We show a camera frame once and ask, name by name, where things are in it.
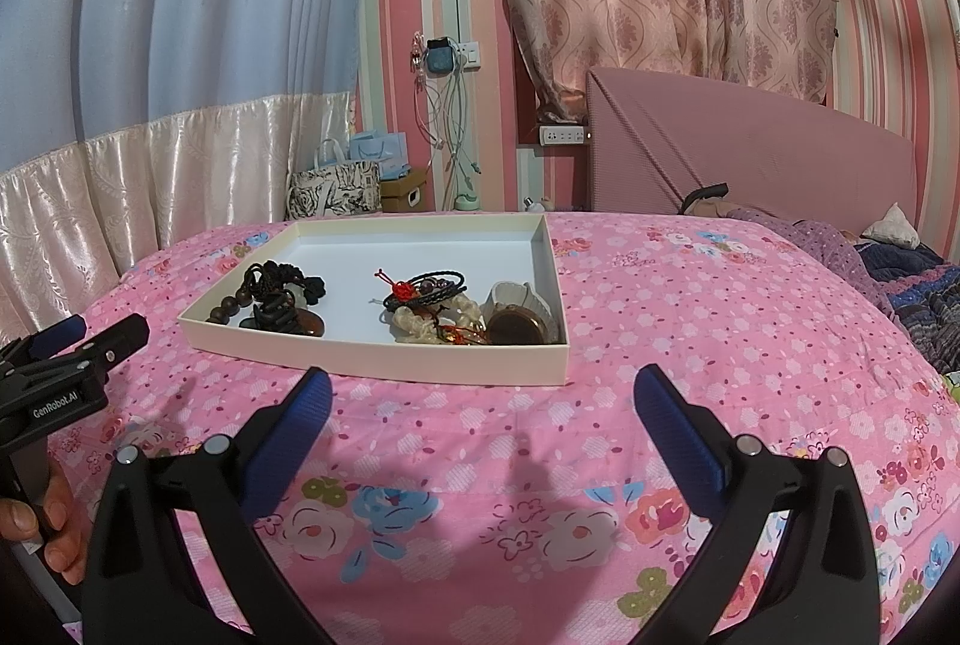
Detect brown wooden bead bracelet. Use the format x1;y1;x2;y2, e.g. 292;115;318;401
214;285;260;325

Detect black white printed tote bag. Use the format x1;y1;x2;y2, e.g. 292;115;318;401
285;139;382;220

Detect black beaded cord bracelet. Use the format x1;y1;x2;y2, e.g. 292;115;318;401
412;281;472;310

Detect black braided cord loop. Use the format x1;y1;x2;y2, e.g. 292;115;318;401
384;268;470;308

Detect white wide bracelet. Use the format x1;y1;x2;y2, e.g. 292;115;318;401
484;281;560;342

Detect brown cardboard box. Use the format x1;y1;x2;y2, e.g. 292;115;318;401
379;167;430;212

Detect person's left hand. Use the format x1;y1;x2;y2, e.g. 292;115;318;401
0;471;89;587

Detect hanging white cables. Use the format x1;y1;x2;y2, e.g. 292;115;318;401
416;67;481;211

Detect pink floral bedsheet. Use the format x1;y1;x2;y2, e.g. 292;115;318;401
0;210;960;645

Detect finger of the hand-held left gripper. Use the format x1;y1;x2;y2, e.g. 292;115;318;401
15;313;89;362
41;313;151;385

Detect black strap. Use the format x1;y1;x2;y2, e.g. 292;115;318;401
679;184;730;215

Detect red knot cord charm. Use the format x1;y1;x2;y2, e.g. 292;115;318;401
375;270;421;310

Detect white pillow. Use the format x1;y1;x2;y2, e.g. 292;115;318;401
861;202;922;250

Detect cream pearl bead bracelet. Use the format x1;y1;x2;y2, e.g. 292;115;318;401
379;294;488;346

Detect white cardboard box tray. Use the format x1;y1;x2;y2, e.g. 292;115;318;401
176;213;571;388

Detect dark knit blanket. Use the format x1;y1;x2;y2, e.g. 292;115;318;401
855;240;960;376

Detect blue curtain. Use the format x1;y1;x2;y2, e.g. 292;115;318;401
0;0;380;173

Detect cream satin curtain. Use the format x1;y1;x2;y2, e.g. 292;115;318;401
0;90;357;350

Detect blue charger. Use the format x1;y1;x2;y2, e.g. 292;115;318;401
425;37;458;77

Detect pink headboard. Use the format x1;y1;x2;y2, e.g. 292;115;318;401
585;66;920;245

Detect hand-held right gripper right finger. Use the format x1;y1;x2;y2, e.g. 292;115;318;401
632;364;880;645

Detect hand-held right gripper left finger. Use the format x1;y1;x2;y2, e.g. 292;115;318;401
81;367;335;645

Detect light blue gift bag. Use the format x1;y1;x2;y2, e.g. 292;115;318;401
351;131;410;181

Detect purple blanket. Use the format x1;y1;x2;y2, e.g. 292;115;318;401
724;206;901;316

